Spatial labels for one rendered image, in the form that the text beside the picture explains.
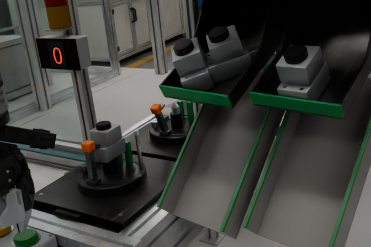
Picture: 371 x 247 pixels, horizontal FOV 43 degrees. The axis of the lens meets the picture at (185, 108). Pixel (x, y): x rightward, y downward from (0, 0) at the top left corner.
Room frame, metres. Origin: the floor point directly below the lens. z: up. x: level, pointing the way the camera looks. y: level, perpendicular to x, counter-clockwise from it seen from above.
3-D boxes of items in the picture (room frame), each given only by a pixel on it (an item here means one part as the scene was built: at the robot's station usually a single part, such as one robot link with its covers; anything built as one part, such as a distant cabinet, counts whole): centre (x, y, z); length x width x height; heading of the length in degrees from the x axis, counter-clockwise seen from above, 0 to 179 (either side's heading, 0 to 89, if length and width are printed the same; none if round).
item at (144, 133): (1.09, 0.02, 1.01); 0.24 x 0.24 x 0.13; 57
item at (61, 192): (0.88, 0.16, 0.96); 0.24 x 0.24 x 0.02; 57
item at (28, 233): (0.70, 0.29, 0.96); 0.04 x 0.04 x 0.02
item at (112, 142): (0.89, 0.16, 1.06); 0.08 x 0.04 x 0.07; 148
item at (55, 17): (1.08, 0.26, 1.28); 0.05 x 0.05 x 0.05
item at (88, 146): (0.84, 0.19, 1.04); 0.04 x 0.02 x 0.08; 147
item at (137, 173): (0.88, 0.16, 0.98); 0.14 x 0.14 x 0.02
